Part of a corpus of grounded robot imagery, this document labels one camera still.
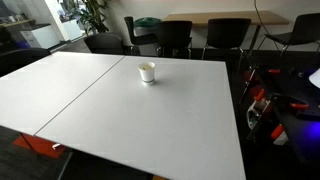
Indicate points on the black chair near left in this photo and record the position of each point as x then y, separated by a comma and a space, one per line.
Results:
16, 59

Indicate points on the orange floor mat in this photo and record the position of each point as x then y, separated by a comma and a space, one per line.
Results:
41, 146

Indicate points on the black chair far left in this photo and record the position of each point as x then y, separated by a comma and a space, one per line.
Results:
142, 38

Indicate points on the black chair far right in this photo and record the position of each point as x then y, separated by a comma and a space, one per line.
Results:
306, 30

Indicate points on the black equipment cart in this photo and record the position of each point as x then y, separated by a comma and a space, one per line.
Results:
295, 99

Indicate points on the white paper cup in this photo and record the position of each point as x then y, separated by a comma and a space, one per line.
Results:
147, 72

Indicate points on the wooden background table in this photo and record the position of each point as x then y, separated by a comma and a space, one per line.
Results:
258, 19

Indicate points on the black chair right of centre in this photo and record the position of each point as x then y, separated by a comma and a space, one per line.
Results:
227, 33

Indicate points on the green bin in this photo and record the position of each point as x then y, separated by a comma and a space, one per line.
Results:
146, 22

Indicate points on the black chair behind table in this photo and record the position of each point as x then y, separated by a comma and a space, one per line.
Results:
105, 43

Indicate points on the white cabinet box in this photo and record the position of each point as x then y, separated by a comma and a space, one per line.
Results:
40, 36

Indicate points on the green potted plant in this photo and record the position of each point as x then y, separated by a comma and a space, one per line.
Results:
89, 13

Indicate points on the black chair centre back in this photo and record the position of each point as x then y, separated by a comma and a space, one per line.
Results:
173, 35

